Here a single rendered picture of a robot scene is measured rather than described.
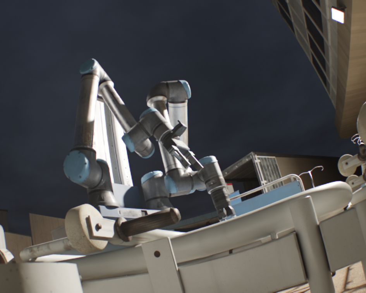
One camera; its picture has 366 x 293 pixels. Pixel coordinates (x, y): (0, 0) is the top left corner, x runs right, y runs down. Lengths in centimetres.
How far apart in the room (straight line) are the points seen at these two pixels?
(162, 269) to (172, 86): 148
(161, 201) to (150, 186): 12
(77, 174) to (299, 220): 121
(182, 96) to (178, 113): 10
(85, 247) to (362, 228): 31
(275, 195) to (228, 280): 205
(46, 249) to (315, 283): 40
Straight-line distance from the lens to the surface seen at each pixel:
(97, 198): 154
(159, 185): 191
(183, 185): 148
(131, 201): 190
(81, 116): 157
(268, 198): 237
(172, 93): 176
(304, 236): 32
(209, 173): 140
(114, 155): 207
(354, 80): 757
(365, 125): 36
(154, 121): 138
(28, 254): 54
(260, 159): 1106
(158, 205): 187
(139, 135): 139
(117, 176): 202
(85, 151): 147
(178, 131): 134
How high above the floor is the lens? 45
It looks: 22 degrees up
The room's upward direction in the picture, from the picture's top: 15 degrees counter-clockwise
